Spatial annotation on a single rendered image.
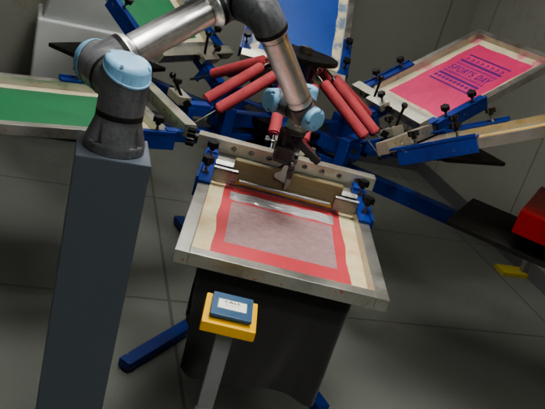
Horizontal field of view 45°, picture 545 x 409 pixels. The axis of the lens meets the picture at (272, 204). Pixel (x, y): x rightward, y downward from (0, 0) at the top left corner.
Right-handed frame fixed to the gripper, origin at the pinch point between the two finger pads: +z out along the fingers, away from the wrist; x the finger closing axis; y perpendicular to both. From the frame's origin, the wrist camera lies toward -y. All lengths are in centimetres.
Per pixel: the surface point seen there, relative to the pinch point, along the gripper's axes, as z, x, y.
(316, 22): -33, -186, -9
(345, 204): 0.3, 2.7, -21.2
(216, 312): 4, 82, 16
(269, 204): 4.9, 9.0, 4.5
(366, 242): 2.0, 26.1, -26.6
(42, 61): 46, -238, 160
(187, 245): 2, 57, 26
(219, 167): -1.6, 3.5, 23.7
